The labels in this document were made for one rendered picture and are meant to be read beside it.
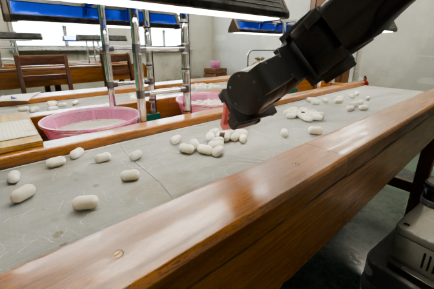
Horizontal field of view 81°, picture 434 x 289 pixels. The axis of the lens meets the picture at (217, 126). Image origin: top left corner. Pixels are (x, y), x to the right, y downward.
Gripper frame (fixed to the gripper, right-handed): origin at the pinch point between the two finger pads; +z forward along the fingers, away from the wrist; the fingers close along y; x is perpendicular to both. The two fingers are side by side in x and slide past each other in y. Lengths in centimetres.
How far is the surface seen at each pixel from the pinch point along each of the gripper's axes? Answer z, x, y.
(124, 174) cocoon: 6.3, 1.9, 19.6
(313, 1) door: 135, -240, -459
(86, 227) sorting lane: 1.1, 8.3, 27.8
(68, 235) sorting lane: 1.0, 8.3, 29.9
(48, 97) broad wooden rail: 72, -55, 19
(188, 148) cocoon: 8.4, 0.2, 4.6
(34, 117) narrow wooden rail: 45, -32, 27
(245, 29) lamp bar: 36, -61, -75
